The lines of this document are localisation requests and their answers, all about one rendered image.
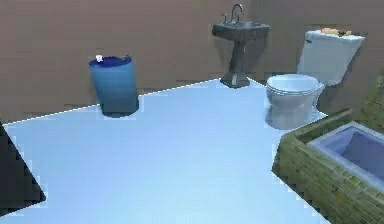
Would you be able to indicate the blue round bin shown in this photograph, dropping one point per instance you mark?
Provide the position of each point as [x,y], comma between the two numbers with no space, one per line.
[115,86]

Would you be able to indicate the small white object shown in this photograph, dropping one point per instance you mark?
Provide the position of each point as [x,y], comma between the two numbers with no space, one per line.
[99,58]

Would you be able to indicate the grey curved faucet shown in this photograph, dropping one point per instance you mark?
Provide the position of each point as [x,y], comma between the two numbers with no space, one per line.
[236,13]

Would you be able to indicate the white toilet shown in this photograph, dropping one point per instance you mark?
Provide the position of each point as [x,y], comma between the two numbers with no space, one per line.
[300,86]

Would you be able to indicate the green tiled bathtub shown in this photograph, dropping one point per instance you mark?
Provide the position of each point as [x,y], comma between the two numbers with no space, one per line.
[336,166]

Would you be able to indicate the orange brown objects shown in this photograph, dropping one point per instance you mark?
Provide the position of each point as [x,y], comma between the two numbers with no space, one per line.
[335,32]

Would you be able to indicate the dark pedestal sink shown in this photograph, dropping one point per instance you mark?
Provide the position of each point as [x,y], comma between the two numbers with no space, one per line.
[238,50]

